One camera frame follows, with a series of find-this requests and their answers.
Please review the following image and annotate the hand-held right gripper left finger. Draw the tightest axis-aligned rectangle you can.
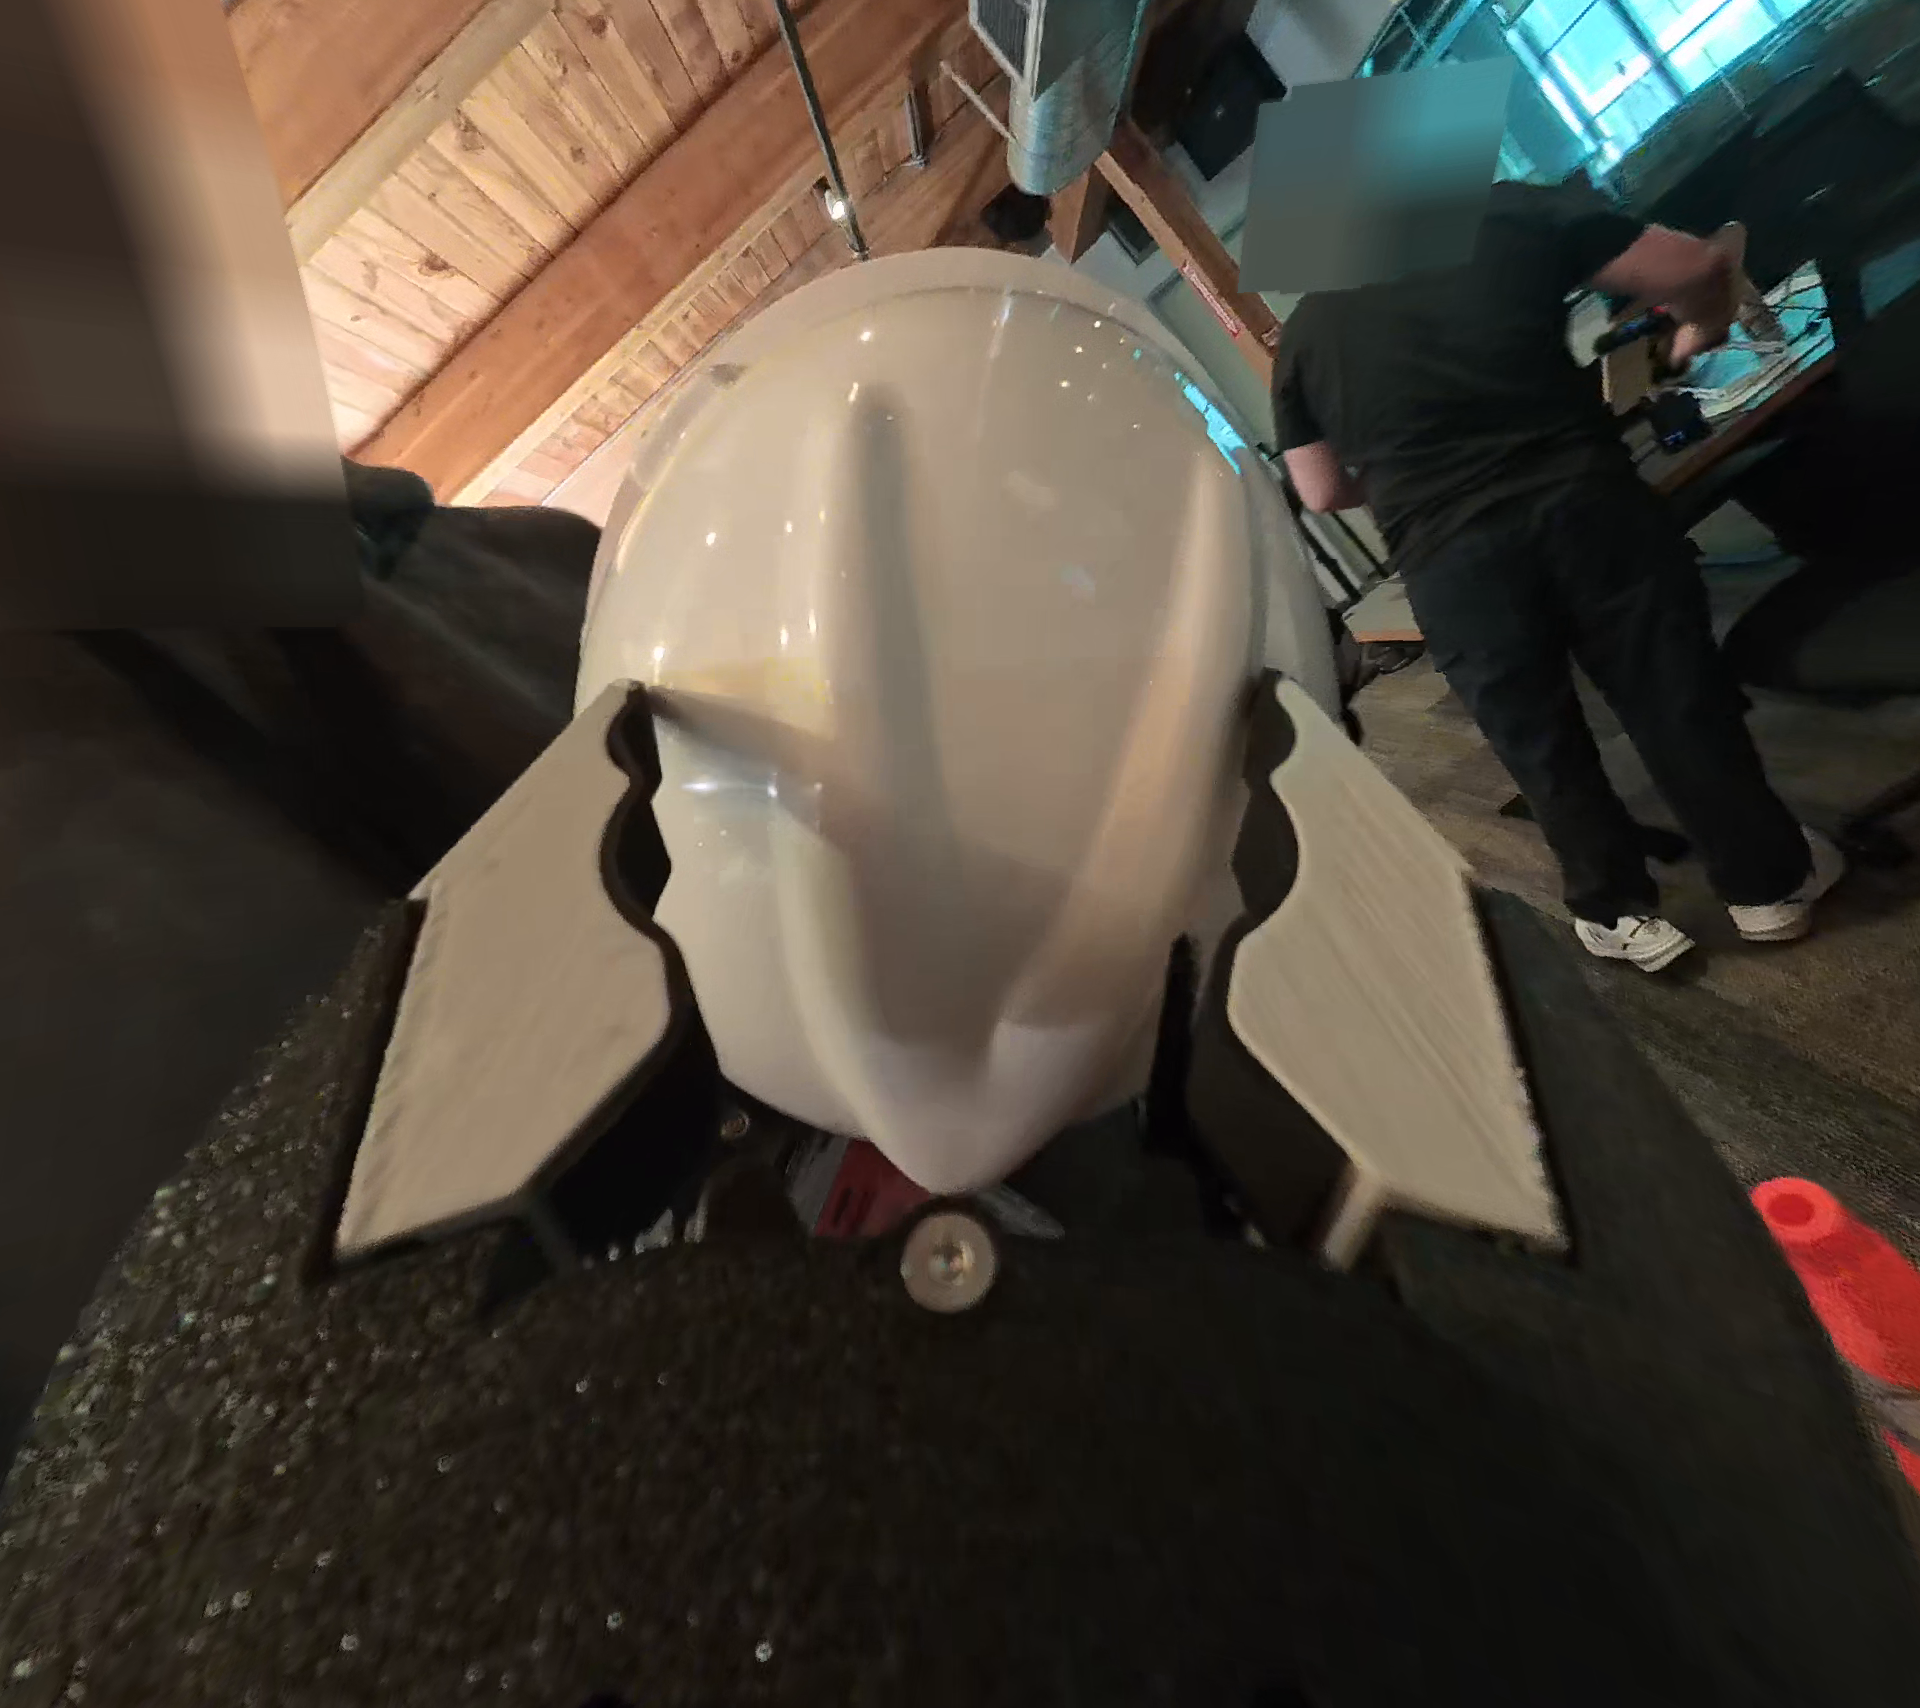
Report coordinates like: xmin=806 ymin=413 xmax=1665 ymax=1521
xmin=333 ymin=680 xmax=696 ymax=1259

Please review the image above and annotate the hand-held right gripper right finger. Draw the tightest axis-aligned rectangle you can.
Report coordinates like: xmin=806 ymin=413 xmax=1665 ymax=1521
xmin=1226 ymin=669 xmax=1572 ymax=1272

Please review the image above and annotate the white hard hat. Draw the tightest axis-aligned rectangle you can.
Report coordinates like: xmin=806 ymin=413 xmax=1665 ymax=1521
xmin=575 ymin=243 xmax=1348 ymax=1196

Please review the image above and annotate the orange traffic cone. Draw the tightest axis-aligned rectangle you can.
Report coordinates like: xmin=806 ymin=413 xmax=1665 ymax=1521
xmin=1748 ymin=1173 xmax=1920 ymax=1488

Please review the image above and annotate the black ceiling pipe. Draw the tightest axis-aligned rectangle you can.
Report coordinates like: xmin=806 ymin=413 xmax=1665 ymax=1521
xmin=700 ymin=0 xmax=876 ymax=261

